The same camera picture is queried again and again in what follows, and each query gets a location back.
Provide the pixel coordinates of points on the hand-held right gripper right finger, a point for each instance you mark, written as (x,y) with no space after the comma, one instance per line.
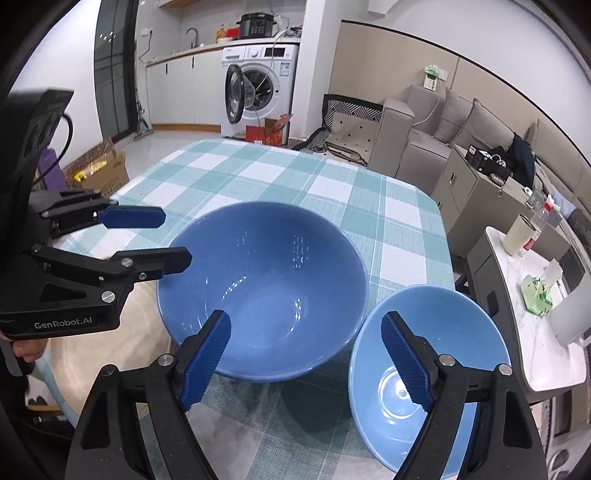
(408,364)

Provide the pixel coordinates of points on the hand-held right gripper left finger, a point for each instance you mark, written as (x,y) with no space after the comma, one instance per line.
(205,364)

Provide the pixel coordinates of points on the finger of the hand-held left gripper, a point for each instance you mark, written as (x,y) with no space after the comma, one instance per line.
(134,217)
(157,263)

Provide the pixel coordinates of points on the light blue bowl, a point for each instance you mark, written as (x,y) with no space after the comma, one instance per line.
(471,332)

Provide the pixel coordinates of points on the cream plate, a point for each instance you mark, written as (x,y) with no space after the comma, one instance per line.
(138,334)

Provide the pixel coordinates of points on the dark blue bowl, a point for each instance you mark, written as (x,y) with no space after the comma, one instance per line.
(268,277)

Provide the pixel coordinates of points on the person's left hand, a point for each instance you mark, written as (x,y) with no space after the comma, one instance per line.
(28,351)

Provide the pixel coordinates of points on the cardboard box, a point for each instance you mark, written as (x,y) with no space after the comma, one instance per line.
(113,177)

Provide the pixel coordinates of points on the yellow snack packets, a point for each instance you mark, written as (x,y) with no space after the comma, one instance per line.
(92,168)

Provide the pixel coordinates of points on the brown patterned carton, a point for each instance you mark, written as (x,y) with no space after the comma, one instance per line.
(87,154)

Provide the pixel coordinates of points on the upright vacuum cleaner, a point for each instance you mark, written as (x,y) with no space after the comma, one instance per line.
(144,131)

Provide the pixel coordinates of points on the purple bag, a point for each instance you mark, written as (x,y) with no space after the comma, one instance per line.
(51,170)

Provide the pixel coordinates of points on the marble coffee table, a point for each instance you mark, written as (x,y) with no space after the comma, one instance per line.
(545,355)

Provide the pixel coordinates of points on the white lower cabinets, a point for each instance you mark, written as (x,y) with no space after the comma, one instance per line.
(184,87)

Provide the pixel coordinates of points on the green tissue pack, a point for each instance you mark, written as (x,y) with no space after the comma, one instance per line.
(538,295)

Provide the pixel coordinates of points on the dark glass door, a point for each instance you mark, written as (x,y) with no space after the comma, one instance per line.
(113,69)

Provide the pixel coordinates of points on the red box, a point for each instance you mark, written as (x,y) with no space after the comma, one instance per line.
(261,134)

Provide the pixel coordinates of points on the teal checked tablecloth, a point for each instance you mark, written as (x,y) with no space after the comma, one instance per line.
(286,170)

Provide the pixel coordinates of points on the cream cup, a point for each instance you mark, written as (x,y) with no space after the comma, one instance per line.
(517,235)

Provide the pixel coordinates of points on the grey cabinet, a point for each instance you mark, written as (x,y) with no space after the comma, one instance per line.
(471,203)

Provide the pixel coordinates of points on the plastic bottle red label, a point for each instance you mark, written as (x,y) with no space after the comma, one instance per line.
(540,226)

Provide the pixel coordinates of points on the kitchen faucet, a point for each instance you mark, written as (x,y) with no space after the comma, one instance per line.
(194,34)

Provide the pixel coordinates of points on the yellow oil bottle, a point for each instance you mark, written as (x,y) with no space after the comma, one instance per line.
(221,33)

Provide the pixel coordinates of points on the red container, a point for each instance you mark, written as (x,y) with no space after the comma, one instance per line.
(232,34)

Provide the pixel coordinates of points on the white washing machine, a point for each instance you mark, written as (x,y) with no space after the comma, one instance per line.
(277,60)

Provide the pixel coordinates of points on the black box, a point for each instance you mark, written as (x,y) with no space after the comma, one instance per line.
(485,161)

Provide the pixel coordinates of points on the black pressure cooker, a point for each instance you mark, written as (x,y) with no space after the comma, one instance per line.
(256,26)

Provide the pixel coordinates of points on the grey sofa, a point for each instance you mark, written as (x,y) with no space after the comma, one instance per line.
(397,138)

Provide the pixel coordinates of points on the black patterned folding chair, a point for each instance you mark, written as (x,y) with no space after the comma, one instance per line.
(351,131)

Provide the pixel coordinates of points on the dark jacket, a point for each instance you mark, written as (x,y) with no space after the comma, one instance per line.
(521,157)

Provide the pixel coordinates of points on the grey cushion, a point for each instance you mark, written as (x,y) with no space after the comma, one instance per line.
(487,131)
(455,117)

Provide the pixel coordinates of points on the wall control panel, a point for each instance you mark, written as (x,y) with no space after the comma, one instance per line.
(434,78)

